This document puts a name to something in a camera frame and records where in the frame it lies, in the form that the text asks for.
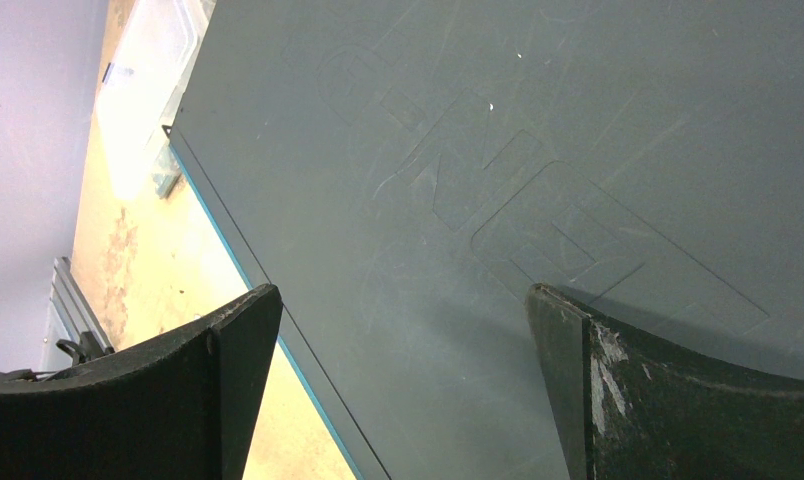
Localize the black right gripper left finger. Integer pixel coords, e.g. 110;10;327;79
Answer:
0;284;283;479

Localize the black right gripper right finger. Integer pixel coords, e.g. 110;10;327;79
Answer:
525;283;804;479

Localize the dark grey network switch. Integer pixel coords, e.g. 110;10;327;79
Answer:
171;1;804;479

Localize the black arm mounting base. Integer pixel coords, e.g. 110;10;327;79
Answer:
55;331;115;366

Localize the clear plastic organizer box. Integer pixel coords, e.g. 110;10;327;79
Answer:
95;0;209;200

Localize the aluminium frame rail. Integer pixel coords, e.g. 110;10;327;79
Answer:
39;257;114;372

